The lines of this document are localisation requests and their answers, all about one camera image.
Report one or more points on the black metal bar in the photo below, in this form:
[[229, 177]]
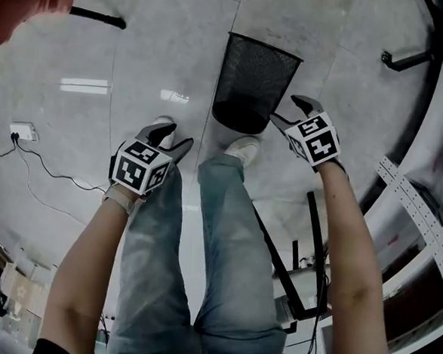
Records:
[[96, 15]]

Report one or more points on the black metal table frame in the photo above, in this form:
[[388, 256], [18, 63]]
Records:
[[433, 62]]

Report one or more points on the person's left black sleeve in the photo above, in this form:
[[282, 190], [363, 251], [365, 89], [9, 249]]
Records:
[[65, 350]]

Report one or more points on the person's left leg blue jeans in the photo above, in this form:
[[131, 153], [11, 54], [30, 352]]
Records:
[[154, 266]]

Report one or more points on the white power strip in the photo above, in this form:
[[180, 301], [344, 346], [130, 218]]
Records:
[[22, 131]]

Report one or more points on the black metal stand frame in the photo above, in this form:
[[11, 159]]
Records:
[[316, 232]]

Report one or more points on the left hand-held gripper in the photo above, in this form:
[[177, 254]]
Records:
[[140, 168]]

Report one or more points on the person's right forearm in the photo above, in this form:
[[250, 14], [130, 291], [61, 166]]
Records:
[[352, 257]]

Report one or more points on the person's right white shoe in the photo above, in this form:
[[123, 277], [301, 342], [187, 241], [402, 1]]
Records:
[[244, 148]]

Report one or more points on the person's leg blue jeans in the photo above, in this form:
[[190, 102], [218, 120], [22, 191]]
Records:
[[154, 266], [234, 264]]

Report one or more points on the white perforated metal rack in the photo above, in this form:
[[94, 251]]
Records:
[[412, 201]]

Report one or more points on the black mesh wastebasket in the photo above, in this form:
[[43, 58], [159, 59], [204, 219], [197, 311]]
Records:
[[251, 76]]

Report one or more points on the person's right leg blue jeans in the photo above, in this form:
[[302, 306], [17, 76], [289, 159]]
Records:
[[234, 264]]

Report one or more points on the person's left forearm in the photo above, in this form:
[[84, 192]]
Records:
[[90, 269]]

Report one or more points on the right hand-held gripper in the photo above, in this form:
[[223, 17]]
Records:
[[315, 139]]

